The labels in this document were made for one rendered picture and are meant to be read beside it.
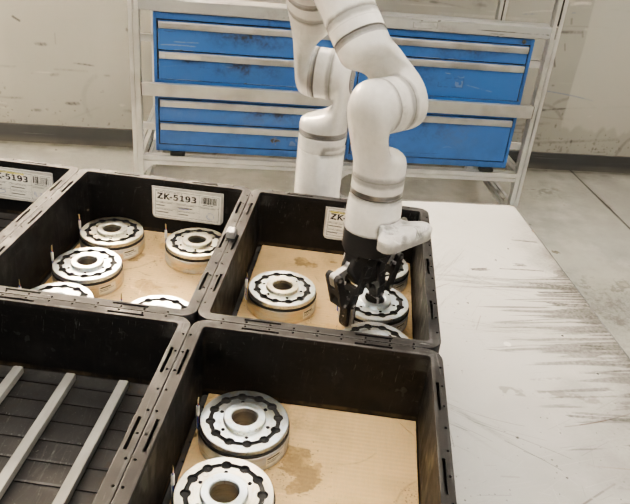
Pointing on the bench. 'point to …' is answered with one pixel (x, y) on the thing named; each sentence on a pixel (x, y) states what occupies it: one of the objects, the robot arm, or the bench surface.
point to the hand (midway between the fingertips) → (359, 311)
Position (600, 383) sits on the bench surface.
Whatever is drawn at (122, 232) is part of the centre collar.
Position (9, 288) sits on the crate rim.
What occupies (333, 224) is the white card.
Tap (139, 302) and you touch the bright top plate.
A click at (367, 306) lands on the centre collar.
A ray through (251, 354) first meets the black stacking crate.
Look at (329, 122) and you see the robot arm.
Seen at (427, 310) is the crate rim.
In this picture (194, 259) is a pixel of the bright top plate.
